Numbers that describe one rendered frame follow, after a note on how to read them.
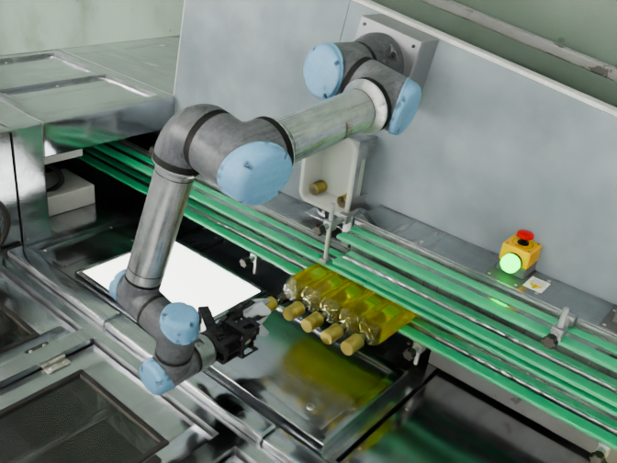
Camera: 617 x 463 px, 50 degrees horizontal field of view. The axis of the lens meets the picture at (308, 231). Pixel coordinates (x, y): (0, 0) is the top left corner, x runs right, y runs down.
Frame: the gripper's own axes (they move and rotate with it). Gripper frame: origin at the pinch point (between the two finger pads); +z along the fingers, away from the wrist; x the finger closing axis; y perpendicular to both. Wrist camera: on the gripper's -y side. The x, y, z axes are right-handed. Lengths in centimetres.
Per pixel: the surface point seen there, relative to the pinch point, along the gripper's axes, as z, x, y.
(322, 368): 6.3, -12.6, 15.4
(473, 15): 99, 60, -9
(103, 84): 33, 22, -109
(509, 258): 34, 21, 43
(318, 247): 27.8, 4.1, -5.8
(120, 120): 22, 18, -84
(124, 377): -26.7, -16.7, -18.0
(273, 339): 5.9, -12.6, -0.6
